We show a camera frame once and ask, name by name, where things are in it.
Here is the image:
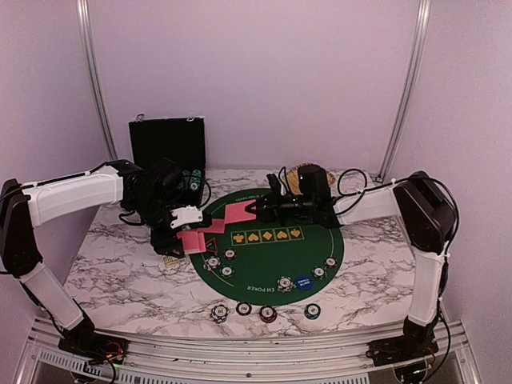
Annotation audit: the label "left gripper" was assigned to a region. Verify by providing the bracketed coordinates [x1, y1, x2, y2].
[129, 194, 184, 258]

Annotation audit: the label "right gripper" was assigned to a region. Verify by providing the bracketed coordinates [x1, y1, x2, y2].
[246, 186, 315, 226]

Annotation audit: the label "placed hundred chip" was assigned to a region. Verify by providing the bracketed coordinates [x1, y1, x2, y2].
[223, 249, 237, 260]
[324, 257, 338, 268]

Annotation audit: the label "red-backed playing card deck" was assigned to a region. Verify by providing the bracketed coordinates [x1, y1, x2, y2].
[178, 230, 206, 254]

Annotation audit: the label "placed fifty chip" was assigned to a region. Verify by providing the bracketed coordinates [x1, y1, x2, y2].
[220, 266, 235, 278]
[311, 266, 326, 280]

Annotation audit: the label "blue small blind button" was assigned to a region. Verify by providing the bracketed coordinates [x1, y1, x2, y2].
[294, 275, 314, 290]

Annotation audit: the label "dealt card seat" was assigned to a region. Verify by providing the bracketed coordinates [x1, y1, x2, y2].
[203, 218, 226, 234]
[224, 200, 257, 225]

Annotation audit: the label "triangular all-in button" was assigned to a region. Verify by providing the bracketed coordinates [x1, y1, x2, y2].
[205, 238, 218, 255]

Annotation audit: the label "placed ten chips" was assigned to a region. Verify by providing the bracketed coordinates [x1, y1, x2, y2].
[277, 276, 294, 293]
[203, 256, 221, 271]

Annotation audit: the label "green fifty chip stack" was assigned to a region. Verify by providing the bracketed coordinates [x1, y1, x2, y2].
[304, 303, 321, 320]

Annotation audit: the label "hundred chip front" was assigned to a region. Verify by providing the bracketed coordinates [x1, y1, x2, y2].
[235, 302, 252, 316]

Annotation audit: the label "blue ten chip stack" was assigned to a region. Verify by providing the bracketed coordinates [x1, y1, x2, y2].
[210, 304, 229, 324]

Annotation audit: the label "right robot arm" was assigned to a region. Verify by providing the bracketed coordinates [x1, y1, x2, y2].
[246, 166, 459, 358]

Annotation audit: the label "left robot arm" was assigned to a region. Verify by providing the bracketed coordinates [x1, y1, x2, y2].
[1, 158, 202, 356]

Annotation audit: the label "woven bamboo tray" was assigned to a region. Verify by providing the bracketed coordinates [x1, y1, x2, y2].
[281, 162, 336, 194]

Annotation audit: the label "green chip row in case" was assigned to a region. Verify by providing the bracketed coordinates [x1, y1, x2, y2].
[182, 170, 191, 187]

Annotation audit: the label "teal chip row in case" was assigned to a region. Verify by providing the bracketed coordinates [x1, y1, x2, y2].
[189, 170, 202, 191]

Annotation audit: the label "black poker chip case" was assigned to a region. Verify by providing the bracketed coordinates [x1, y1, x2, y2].
[129, 117, 206, 206]

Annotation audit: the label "blue gold card box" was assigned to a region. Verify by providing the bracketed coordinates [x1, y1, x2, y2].
[162, 256, 187, 269]

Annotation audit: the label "round green poker mat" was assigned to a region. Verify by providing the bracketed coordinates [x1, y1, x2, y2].
[187, 187, 346, 306]

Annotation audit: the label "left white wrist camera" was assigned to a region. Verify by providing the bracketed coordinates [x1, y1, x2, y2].
[170, 206, 203, 229]

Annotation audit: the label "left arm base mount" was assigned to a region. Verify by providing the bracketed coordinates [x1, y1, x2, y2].
[58, 334, 129, 365]

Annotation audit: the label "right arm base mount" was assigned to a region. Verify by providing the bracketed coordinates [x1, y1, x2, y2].
[366, 336, 439, 366]

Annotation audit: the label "front aluminium rail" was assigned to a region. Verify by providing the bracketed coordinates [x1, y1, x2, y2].
[5, 318, 483, 383]

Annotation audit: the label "left aluminium frame post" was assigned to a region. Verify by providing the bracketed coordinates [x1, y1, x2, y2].
[76, 0, 118, 161]

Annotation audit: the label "aluminium frame post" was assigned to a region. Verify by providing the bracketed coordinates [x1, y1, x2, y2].
[76, 0, 118, 161]
[377, 0, 432, 181]

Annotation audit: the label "right aluminium frame post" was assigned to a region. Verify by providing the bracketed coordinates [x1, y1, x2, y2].
[377, 0, 432, 181]

